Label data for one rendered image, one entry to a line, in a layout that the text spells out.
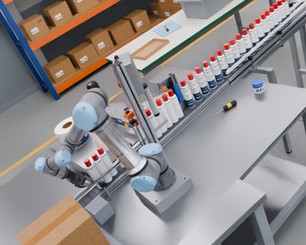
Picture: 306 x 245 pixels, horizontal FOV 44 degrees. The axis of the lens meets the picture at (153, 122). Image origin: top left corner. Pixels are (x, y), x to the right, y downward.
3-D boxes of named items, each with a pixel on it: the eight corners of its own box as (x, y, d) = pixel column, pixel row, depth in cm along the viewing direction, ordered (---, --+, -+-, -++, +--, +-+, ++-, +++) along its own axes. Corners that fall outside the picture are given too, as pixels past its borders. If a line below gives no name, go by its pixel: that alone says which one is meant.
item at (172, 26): (171, 21, 425) (171, 20, 424) (183, 26, 398) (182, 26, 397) (152, 31, 422) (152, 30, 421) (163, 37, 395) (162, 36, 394)
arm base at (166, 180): (163, 167, 210) (158, 154, 206) (182, 176, 199) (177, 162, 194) (144, 184, 204) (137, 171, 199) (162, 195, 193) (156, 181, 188)
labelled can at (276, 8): (281, 30, 292) (276, 5, 282) (275, 30, 296) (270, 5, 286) (284, 26, 295) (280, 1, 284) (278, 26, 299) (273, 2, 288)
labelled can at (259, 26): (259, 43, 289) (252, 18, 278) (265, 41, 288) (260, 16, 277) (260, 46, 284) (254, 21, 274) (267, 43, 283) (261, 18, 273)
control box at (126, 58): (142, 79, 216) (128, 50, 207) (144, 93, 202) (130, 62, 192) (125, 86, 217) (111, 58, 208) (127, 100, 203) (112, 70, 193)
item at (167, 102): (175, 117, 249) (163, 92, 238) (180, 119, 245) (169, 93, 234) (169, 122, 247) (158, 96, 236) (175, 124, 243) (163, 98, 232)
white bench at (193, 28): (243, 37, 512) (228, -21, 471) (289, 43, 452) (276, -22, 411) (133, 116, 451) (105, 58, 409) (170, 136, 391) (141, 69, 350)
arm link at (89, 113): (166, 170, 188) (95, 86, 168) (159, 192, 176) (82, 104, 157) (147, 177, 194) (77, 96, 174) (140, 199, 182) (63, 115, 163)
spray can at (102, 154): (114, 169, 228) (99, 144, 217) (119, 172, 224) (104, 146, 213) (108, 175, 225) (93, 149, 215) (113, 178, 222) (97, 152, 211)
